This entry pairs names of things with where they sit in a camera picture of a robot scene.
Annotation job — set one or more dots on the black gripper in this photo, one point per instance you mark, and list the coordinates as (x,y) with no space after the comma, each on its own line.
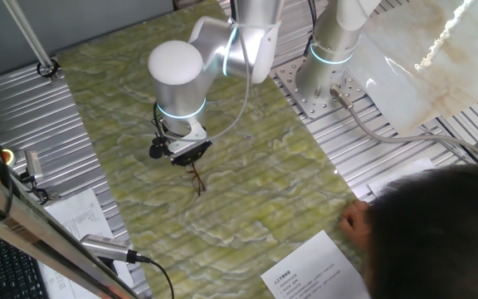
(191,155)

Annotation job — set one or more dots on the brown thin-framed glasses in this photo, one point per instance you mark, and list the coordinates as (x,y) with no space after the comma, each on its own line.
(199,182)

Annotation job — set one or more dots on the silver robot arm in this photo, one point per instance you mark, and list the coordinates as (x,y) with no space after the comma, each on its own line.
(177,83)

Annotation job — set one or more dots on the person's hand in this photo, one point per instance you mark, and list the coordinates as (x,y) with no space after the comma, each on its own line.
(355,224)

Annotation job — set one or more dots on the black round wrist attachment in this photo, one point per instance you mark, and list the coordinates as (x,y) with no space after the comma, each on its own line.
(156,151)

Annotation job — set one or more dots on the green marble pattern mat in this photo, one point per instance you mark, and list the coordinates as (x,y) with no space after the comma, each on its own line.
(264,187)

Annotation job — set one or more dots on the densely printed paper sheet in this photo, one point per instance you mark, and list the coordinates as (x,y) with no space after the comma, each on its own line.
(81,216)

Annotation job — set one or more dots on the instruction sheet with heading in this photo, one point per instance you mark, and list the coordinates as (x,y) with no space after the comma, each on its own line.
(318,266)

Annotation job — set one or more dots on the red yellow stop button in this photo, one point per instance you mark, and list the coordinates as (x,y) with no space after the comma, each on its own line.
(8,157)

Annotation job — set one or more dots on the thin aluminium pole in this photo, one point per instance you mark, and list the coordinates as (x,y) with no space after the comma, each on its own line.
(27,29)

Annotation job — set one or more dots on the blank white paper sheet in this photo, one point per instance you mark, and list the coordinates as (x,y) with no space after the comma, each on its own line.
(401,176)

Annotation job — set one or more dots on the black keyboard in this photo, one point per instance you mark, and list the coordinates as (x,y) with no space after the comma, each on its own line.
(6,270)

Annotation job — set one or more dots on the beige marble pattern sheet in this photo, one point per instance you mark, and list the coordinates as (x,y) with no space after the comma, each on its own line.
(430,83)

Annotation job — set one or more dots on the person's dark-haired head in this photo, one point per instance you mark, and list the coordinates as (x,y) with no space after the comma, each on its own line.
(438,232)

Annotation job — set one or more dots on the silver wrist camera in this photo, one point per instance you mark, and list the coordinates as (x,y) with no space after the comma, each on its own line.
(187,139)

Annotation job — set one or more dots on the silver ribbed camera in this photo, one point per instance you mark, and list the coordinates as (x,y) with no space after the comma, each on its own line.
(106,247)

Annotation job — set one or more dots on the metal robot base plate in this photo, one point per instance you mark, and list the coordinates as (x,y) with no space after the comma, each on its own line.
(318,106)

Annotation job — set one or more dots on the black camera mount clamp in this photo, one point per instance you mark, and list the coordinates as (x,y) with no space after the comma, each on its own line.
(40,194)

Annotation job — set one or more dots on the small grey camera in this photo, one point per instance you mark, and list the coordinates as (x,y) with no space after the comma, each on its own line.
(33,164)

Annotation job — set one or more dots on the aluminium frame bar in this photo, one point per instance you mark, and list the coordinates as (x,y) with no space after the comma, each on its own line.
(35,236)

